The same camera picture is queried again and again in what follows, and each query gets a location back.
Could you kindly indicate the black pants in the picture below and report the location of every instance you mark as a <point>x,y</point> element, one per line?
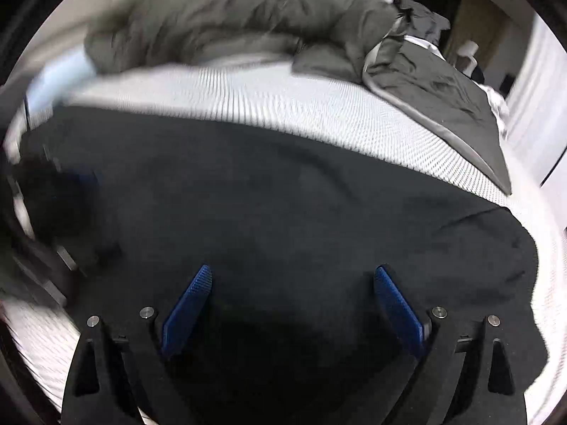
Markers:
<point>288,208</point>

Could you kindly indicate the light blue pillow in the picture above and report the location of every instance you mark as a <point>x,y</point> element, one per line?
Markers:
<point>57,79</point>

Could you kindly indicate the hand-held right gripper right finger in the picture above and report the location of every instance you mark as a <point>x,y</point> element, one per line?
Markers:
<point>398,310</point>

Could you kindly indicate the white honeycomb mattress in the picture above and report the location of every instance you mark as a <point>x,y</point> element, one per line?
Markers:
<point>265,93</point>

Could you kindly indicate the white chair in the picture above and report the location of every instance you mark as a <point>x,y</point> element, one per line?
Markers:
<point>468,53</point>

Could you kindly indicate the olive curtain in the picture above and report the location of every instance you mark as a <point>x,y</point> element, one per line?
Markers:
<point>478,17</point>

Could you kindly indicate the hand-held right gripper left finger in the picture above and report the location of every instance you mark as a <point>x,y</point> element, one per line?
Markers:
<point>186,310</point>

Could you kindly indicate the dark rectangular object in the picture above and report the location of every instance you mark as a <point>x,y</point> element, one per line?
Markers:
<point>507,85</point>

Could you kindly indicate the beige headboard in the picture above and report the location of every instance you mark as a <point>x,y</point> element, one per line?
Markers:
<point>88,4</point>

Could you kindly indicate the grey duvet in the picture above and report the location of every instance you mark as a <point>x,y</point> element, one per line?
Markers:
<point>221,22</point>

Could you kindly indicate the white crumpled sheet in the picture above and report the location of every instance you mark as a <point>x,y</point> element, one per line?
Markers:
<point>496,102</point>

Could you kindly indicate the white curtain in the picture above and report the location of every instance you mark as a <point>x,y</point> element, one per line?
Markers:
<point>536,75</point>

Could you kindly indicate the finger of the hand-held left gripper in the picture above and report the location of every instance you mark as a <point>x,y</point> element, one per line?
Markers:
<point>86,181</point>

